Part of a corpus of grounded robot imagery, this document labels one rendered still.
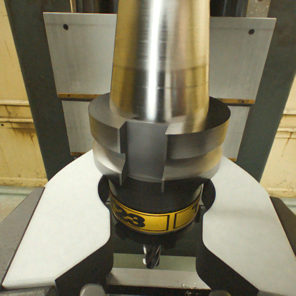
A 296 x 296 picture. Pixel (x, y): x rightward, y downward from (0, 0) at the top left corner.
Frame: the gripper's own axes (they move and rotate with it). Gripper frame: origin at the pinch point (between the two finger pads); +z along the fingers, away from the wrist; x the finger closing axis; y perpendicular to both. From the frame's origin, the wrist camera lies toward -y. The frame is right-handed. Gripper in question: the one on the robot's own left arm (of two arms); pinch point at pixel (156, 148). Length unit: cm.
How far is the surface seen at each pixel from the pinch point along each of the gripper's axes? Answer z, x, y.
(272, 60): 46, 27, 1
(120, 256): 42, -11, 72
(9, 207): 68, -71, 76
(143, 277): 18.0, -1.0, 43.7
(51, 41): 41.2, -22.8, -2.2
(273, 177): 81, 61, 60
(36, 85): 46, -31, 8
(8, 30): 81, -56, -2
